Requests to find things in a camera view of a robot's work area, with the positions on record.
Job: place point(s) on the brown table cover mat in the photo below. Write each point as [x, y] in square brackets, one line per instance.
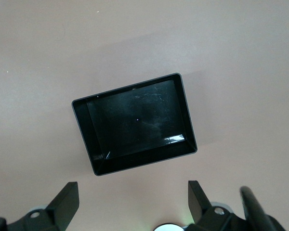
[38, 72]

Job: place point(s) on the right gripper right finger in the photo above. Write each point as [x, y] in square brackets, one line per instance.
[197, 204]

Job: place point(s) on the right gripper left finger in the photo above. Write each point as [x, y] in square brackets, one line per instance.
[65, 204]

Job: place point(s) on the black plastic box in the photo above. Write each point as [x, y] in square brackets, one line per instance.
[135, 120]

